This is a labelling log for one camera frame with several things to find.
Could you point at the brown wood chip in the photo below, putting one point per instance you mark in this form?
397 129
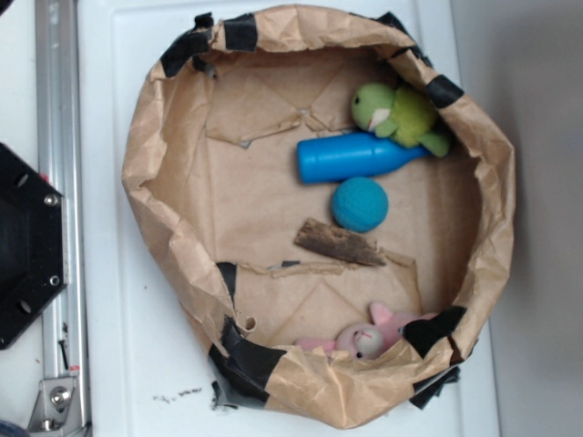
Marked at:
338 243

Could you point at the brown paper bag bin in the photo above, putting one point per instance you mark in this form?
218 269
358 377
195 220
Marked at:
210 174

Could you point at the blue foam ball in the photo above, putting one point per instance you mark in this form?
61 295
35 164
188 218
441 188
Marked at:
359 204

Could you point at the blue plastic bowling pin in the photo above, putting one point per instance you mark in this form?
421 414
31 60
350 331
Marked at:
331 159

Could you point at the pink plush bunny toy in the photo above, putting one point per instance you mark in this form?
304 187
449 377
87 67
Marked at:
367 340

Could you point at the green plush turtle toy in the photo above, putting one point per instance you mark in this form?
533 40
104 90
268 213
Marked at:
401 114

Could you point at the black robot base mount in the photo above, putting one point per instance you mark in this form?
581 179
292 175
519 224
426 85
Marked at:
32 246

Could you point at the aluminium rail frame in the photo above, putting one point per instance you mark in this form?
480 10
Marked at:
63 402

